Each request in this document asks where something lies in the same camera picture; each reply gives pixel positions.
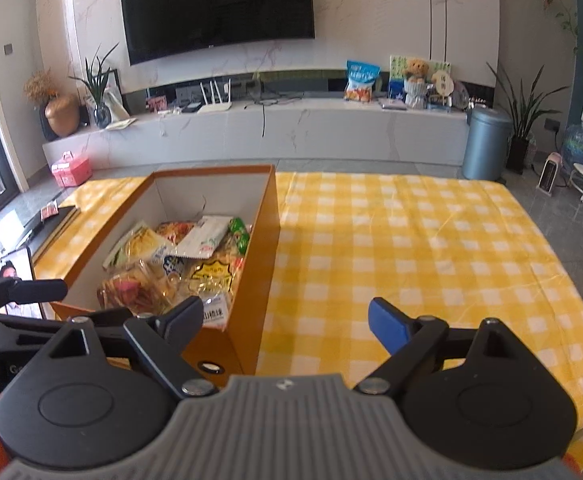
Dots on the pink gift box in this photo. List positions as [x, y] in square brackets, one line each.
[72, 170]

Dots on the blue water jug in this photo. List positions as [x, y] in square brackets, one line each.
[572, 148]

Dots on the tall green potted plant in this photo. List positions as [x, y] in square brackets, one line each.
[525, 106]

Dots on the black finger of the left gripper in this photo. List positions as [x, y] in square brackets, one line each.
[108, 320]
[31, 292]

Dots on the yellow white checkered tablecloth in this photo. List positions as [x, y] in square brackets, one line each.
[323, 246]

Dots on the white snack packet with text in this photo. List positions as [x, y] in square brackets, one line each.
[202, 240]

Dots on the white marble tv counter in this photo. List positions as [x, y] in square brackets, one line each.
[293, 129]

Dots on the orange chips bag in box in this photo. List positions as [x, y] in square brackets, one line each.
[175, 231]

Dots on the teddy bear in bouquet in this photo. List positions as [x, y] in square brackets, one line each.
[415, 83]

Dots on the bronze round vase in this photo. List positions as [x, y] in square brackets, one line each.
[63, 114]

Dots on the yellow label snack bag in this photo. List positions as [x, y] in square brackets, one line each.
[220, 273]

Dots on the green sausage stick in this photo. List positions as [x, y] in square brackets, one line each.
[240, 234]

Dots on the blue snack bag on counter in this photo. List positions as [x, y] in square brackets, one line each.
[362, 78]

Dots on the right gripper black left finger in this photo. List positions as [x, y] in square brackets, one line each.
[90, 398]

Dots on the white wifi router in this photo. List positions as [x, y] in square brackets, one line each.
[213, 98]

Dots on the small pink heater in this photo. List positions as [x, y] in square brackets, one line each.
[549, 173]

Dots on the yellow banana chips bag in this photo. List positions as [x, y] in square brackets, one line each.
[141, 243]

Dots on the grey metal trash can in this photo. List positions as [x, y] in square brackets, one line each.
[487, 142]

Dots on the black television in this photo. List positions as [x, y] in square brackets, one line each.
[159, 28]

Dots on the orange storage box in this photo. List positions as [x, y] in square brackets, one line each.
[107, 209]

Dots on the glass vase with green plant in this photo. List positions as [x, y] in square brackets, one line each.
[95, 80]

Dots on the blue white snack bag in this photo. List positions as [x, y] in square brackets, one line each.
[175, 265]

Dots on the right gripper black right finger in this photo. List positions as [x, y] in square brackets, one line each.
[478, 396]

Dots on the round white sign card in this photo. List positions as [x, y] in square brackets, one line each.
[443, 88]

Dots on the green white poster card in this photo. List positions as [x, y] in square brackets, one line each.
[396, 78]

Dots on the clear bag of mixed pastries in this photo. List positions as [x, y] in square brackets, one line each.
[140, 287]

